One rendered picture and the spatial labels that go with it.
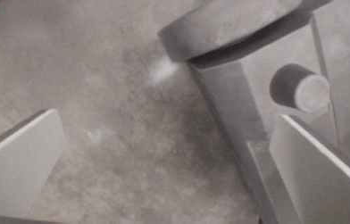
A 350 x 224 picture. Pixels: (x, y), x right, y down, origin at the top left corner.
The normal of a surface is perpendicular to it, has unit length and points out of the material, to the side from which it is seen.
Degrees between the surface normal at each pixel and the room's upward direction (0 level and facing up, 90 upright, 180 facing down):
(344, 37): 0
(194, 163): 0
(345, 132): 0
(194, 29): 37
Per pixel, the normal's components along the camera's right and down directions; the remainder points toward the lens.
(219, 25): -0.27, 0.53
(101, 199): 0.09, 0.34
